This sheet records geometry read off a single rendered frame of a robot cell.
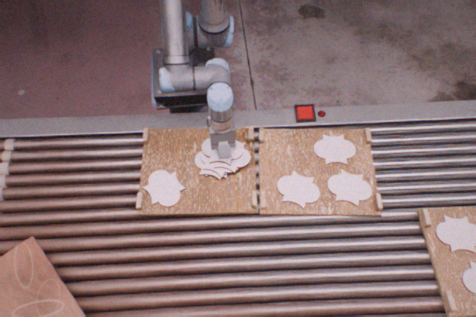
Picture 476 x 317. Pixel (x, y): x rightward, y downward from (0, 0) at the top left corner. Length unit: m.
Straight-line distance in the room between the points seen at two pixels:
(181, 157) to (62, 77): 1.77
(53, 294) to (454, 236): 1.24
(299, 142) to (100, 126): 0.76
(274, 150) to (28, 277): 0.90
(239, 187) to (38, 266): 0.67
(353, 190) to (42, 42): 2.55
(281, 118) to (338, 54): 1.59
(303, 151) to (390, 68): 1.73
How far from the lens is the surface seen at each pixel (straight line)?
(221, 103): 1.37
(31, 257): 1.54
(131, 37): 3.46
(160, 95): 1.85
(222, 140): 1.54
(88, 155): 1.80
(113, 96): 3.13
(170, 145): 1.73
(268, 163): 1.68
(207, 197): 1.61
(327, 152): 1.72
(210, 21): 1.72
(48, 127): 1.91
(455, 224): 1.71
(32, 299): 1.50
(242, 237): 1.57
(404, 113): 1.93
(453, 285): 1.64
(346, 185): 1.66
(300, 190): 1.62
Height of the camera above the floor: 2.38
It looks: 59 degrees down
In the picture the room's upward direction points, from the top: straight up
